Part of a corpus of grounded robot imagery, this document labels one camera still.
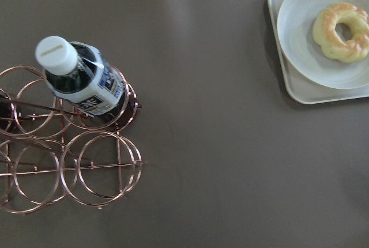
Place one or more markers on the tea bottle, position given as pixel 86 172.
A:
pixel 79 74
pixel 7 117

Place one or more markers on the beige tray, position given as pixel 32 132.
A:
pixel 299 87

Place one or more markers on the white plate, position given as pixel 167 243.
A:
pixel 294 27

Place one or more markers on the donut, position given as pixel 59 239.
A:
pixel 325 34

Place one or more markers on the copper wire bottle rack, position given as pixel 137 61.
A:
pixel 56 152

